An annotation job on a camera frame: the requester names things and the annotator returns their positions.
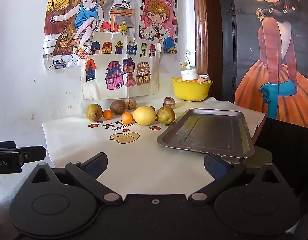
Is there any small orange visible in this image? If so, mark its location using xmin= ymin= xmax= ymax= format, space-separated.
xmin=102 ymin=109 xmax=113 ymax=120
xmin=121 ymin=112 xmax=133 ymax=125

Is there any brown kiwi fruit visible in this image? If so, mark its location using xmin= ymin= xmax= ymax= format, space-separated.
xmin=110 ymin=100 xmax=126 ymax=115

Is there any yellow lemon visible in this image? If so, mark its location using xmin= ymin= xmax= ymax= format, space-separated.
xmin=133 ymin=106 xmax=156 ymax=126

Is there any pale striped pepino melon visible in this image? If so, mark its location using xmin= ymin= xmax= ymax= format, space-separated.
xmin=124 ymin=98 xmax=137 ymax=109

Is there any purple striped pepino melon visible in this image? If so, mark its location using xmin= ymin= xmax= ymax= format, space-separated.
xmin=163 ymin=96 xmax=176 ymax=109

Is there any metal baking tray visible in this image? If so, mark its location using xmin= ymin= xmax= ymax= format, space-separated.
xmin=157 ymin=108 xmax=254 ymax=159

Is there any yellow plastic bowl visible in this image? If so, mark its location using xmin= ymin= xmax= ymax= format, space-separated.
xmin=171 ymin=77 xmax=213 ymax=102

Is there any striped melon in bowl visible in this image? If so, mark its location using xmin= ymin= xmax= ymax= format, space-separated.
xmin=197 ymin=77 xmax=209 ymax=84

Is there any white jar with flowers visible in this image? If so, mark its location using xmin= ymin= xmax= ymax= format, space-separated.
xmin=179 ymin=49 xmax=198 ymax=81

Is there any colourful houses drawing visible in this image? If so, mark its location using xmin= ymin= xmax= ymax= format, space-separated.
xmin=81 ymin=32 xmax=162 ymax=100

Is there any girl in orange dress poster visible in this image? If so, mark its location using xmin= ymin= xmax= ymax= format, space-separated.
xmin=234 ymin=0 xmax=308 ymax=128

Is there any boy with fan drawing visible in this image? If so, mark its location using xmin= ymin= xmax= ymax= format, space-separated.
xmin=43 ymin=0 xmax=136 ymax=70

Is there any girl with teddy drawing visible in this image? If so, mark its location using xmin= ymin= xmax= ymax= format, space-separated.
xmin=139 ymin=0 xmax=178 ymax=54

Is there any brown wooden door frame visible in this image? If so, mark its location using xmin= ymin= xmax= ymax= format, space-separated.
xmin=194 ymin=0 xmax=223 ymax=100

